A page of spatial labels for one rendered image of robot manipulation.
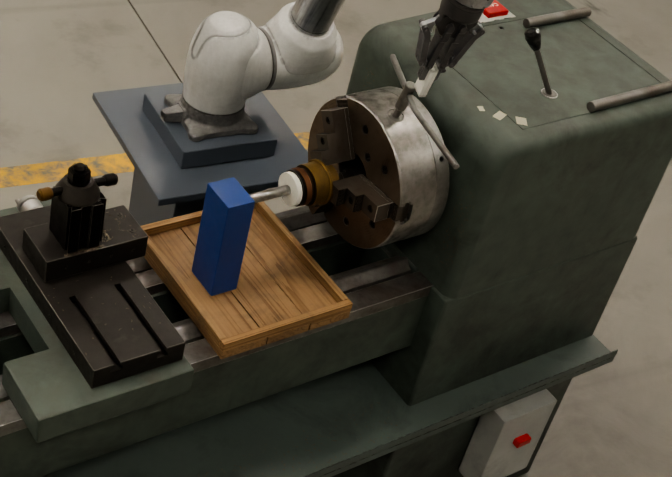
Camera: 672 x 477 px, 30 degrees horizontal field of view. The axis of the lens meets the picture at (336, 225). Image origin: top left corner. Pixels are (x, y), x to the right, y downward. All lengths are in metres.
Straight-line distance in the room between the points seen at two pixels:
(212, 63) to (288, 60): 0.19
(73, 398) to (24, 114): 2.32
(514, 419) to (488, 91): 0.88
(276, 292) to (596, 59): 0.89
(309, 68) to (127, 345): 1.06
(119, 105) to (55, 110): 1.28
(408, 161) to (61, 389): 0.78
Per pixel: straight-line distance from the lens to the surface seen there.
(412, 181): 2.43
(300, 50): 2.99
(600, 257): 2.96
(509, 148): 2.44
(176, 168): 3.00
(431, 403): 2.88
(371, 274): 2.65
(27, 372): 2.23
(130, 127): 3.11
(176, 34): 4.96
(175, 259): 2.54
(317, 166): 2.46
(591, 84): 2.73
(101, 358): 2.20
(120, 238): 2.36
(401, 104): 2.42
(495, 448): 3.12
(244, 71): 2.96
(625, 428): 3.84
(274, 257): 2.59
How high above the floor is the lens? 2.55
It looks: 38 degrees down
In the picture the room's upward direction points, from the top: 15 degrees clockwise
